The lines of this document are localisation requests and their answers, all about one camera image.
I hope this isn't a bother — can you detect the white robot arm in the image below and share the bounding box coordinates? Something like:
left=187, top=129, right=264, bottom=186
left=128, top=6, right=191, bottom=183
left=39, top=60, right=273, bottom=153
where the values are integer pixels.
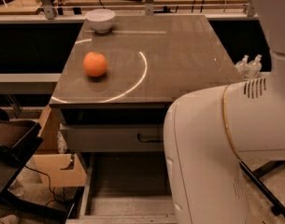
left=164, top=0, right=285, bottom=224

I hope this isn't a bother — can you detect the grey drawer cabinet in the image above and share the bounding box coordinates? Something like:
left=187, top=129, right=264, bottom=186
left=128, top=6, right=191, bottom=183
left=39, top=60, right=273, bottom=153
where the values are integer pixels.
left=49, top=13, right=244, bottom=224

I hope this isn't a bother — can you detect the closed grey middle drawer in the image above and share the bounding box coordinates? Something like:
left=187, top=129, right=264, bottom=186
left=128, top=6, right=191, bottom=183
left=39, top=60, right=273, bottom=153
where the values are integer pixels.
left=60, top=124, right=164, bottom=152

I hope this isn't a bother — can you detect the open grey bottom drawer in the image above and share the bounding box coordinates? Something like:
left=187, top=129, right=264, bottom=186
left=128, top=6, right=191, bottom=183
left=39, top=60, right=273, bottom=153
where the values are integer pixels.
left=66, top=152, right=177, bottom=224

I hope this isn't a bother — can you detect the orange fruit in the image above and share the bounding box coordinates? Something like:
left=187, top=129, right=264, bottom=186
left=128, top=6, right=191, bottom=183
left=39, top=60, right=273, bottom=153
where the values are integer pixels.
left=83, top=52, right=107, bottom=77

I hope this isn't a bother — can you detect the white ceramic bowl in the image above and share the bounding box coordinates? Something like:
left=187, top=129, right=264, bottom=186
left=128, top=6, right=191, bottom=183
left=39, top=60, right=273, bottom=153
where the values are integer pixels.
left=85, top=8, right=116, bottom=33

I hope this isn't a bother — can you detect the cardboard box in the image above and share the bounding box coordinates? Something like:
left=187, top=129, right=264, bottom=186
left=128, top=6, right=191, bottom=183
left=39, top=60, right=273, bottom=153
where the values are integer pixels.
left=34, top=105, right=87, bottom=188

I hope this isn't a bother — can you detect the left clear plastic bottle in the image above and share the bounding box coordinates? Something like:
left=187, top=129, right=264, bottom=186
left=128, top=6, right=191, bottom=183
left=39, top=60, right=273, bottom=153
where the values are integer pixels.
left=235, top=55, right=249, bottom=77

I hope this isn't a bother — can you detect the clear plastic bottle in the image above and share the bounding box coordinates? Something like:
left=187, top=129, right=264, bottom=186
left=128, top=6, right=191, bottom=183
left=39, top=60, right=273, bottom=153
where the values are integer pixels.
left=245, top=54, right=262, bottom=78
left=235, top=55, right=249, bottom=77

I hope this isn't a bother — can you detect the right clear plastic bottle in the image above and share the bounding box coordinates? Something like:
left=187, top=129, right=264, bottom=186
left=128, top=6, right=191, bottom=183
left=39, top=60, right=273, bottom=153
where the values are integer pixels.
left=245, top=54, right=262, bottom=78

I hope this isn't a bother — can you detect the black stand leg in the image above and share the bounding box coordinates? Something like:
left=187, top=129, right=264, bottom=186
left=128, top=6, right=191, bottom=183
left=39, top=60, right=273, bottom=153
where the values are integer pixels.
left=239, top=161, right=285, bottom=217

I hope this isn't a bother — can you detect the black floor cable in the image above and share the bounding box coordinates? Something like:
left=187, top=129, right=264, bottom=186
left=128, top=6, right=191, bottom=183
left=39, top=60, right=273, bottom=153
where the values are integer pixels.
left=23, top=163, right=75, bottom=207

